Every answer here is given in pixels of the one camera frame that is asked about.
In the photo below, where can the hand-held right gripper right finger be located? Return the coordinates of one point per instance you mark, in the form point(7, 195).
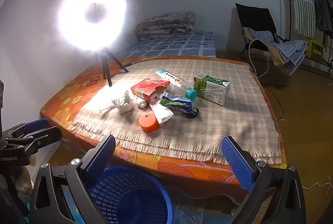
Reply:
point(236, 164)

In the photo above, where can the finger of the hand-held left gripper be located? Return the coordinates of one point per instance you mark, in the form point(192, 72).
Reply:
point(44, 135)
point(39, 123)

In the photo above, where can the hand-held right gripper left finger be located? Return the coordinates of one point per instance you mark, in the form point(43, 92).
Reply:
point(102, 159)

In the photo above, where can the blue plastic basket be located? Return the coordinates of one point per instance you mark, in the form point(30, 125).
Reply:
point(135, 195)

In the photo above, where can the fruit print hand cream tube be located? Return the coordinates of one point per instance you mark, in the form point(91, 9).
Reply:
point(141, 103)

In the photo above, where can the clear plastic bottle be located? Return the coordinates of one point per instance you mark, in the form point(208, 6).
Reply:
point(169, 77)

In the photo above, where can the beige plaid fringed cloth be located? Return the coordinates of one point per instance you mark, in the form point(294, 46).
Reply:
point(234, 122)

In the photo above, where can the crumpled white tissue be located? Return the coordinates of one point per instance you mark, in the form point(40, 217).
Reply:
point(123, 105)

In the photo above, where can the orange plastic cap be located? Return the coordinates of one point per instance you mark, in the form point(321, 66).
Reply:
point(148, 122)

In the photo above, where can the small black object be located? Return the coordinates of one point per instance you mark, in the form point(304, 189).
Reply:
point(193, 115)

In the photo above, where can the white flat paper box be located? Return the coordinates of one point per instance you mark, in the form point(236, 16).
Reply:
point(162, 114)

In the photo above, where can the green white milk carton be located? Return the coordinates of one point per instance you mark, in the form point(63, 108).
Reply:
point(213, 88)

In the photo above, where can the black tripod legs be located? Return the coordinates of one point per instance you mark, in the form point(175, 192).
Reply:
point(107, 75)

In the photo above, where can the red carton box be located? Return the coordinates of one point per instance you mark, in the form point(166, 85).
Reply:
point(145, 87)

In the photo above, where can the blue white pouch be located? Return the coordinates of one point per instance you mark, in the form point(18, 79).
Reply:
point(177, 104)

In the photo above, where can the blue striped cloth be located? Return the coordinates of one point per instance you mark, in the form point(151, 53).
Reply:
point(288, 49)

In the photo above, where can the blue checked mattress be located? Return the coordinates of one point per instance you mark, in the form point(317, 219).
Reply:
point(177, 47)

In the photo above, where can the yellow box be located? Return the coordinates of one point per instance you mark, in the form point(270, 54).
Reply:
point(316, 49)

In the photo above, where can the folded floral quilt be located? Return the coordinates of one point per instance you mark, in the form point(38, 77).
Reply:
point(166, 25)

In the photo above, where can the black folding chair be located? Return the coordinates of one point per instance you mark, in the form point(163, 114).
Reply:
point(255, 15)

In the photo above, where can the white green striped towel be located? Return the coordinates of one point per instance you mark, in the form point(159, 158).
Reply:
point(301, 5)

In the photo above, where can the dark jacket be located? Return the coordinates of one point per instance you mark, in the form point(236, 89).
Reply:
point(322, 13)

